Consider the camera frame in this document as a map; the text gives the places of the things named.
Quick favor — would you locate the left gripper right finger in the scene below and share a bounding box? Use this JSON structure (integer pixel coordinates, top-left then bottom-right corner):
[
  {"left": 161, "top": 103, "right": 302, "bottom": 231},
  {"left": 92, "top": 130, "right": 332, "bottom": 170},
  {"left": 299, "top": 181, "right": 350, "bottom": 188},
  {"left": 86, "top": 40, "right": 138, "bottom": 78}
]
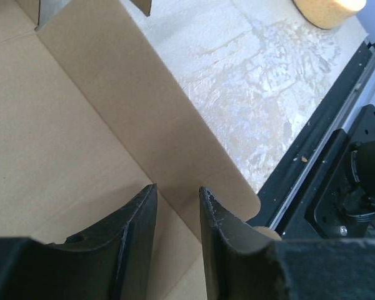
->
[{"left": 199, "top": 187, "right": 375, "bottom": 299}]

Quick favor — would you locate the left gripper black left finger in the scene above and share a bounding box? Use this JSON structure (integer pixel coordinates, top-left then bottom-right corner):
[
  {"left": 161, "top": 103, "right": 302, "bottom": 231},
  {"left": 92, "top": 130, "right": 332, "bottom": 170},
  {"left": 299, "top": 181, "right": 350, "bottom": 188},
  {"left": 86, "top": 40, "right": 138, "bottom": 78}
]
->
[{"left": 0, "top": 184, "right": 158, "bottom": 299}]

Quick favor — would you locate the large cardboard box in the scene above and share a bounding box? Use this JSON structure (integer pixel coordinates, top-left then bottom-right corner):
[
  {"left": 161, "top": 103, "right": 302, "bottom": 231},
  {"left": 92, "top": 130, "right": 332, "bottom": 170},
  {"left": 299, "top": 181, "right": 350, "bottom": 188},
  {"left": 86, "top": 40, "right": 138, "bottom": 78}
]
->
[{"left": 0, "top": 0, "right": 282, "bottom": 300}]

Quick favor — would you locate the orange round sponge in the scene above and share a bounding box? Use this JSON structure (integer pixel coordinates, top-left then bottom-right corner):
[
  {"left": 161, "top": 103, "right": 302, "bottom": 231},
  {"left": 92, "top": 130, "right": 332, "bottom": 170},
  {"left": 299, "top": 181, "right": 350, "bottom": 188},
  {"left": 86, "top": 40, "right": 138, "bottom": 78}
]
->
[{"left": 293, "top": 0, "right": 367, "bottom": 29}]

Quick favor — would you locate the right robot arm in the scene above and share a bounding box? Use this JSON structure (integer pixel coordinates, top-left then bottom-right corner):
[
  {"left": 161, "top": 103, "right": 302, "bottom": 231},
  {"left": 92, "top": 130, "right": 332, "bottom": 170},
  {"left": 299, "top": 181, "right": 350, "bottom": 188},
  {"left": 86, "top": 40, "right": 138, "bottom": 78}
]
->
[{"left": 348, "top": 140, "right": 375, "bottom": 223}]

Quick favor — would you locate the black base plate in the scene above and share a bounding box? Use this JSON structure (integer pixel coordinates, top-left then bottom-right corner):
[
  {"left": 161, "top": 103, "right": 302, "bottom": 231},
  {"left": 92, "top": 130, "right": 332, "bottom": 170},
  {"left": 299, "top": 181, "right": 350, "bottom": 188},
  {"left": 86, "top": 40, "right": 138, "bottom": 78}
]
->
[{"left": 246, "top": 46, "right": 375, "bottom": 241}]

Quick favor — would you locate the aluminium frame rail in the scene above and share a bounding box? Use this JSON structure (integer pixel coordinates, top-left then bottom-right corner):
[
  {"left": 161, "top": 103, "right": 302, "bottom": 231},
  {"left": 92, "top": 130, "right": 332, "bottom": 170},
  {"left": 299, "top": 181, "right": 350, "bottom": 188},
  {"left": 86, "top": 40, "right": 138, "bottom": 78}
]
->
[{"left": 268, "top": 34, "right": 375, "bottom": 232}]

